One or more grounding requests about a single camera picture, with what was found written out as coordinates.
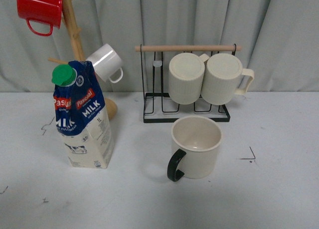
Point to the cream mug with black handle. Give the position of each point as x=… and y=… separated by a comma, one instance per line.
x=195, y=145

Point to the blue Pascual milk carton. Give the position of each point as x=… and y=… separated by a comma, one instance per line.
x=81, y=115

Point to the left cream ribbed mug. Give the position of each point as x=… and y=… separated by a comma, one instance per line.
x=185, y=77

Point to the cream ribbed mug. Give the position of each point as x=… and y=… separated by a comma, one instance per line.
x=225, y=77
x=185, y=77

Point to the white enamel mug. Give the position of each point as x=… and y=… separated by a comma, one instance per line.
x=107, y=64

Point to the right cream ribbed mug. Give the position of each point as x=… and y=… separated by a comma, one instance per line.
x=225, y=77

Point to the wooden mug tree stand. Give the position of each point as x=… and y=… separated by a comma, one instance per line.
x=69, y=20

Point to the grey curtain backdrop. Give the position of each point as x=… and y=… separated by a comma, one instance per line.
x=279, y=39

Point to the red enamel mug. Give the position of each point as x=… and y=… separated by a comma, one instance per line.
x=48, y=12

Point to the black wire mug rack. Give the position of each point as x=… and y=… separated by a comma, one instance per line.
x=158, y=106

